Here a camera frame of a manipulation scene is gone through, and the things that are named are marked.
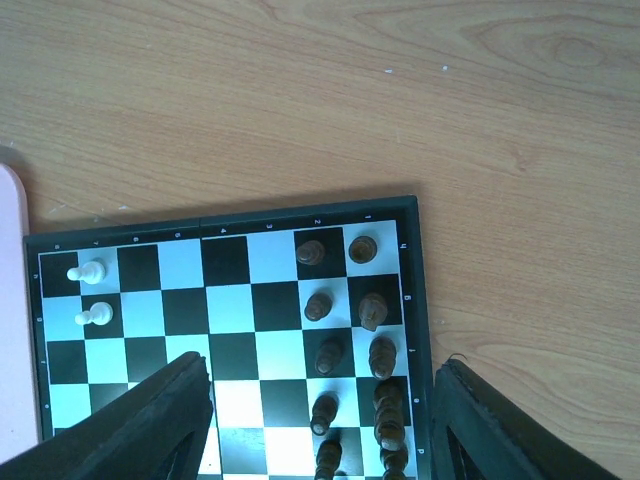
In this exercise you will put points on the dark knight far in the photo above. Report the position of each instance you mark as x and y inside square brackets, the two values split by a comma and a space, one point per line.
[372, 311]

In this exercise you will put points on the black white chessboard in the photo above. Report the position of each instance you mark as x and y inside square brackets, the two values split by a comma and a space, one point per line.
[230, 288]

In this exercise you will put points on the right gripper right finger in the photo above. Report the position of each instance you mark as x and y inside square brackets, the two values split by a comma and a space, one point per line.
[478, 433]

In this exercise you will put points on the dark pawn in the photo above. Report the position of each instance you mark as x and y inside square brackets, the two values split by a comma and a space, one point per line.
[328, 459]
[323, 413]
[310, 253]
[329, 356]
[318, 306]

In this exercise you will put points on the white pawn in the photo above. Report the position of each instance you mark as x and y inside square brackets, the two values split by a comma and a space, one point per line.
[100, 313]
[92, 272]

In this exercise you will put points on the dark bishop far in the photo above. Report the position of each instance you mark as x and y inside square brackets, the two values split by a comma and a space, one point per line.
[382, 357]

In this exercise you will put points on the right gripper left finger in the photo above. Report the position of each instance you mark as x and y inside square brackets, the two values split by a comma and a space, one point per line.
[157, 430]

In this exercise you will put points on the dark rook far corner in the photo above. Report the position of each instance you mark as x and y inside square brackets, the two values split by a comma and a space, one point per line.
[363, 249]

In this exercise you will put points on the dark king piece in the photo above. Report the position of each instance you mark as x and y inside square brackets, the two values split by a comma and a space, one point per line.
[389, 429]

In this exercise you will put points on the pink plastic tray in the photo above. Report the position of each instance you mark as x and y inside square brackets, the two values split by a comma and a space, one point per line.
[19, 418]

